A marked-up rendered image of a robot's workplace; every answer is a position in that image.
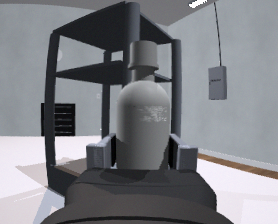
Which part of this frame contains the grey bottle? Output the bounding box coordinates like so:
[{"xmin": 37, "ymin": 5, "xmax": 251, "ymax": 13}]
[{"xmin": 116, "ymin": 40, "xmax": 170, "ymax": 170}]

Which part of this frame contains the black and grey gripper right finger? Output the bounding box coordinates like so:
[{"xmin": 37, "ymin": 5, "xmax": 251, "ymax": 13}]
[{"xmin": 168, "ymin": 134, "xmax": 198, "ymax": 172}]

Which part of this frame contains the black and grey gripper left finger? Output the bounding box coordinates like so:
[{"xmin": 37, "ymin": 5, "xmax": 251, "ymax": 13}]
[{"xmin": 86, "ymin": 133, "xmax": 116, "ymax": 169}]

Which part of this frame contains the dark grey shelving unit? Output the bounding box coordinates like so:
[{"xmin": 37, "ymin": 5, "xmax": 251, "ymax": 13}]
[{"xmin": 44, "ymin": 1, "xmax": 182, "ymax": 196}]

